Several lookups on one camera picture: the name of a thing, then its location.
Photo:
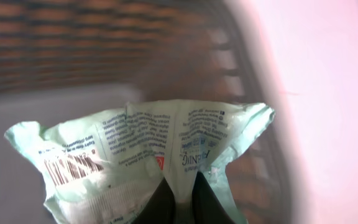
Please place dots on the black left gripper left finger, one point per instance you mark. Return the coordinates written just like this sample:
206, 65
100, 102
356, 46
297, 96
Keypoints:
160, 209

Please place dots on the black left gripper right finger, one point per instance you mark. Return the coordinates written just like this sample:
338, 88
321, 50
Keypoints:
206, 207

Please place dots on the mint green wipes packet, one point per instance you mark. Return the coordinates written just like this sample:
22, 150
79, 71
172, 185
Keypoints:
104, 168

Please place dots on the grey plastic shopping basket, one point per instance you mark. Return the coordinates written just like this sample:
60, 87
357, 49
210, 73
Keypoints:
61, 60

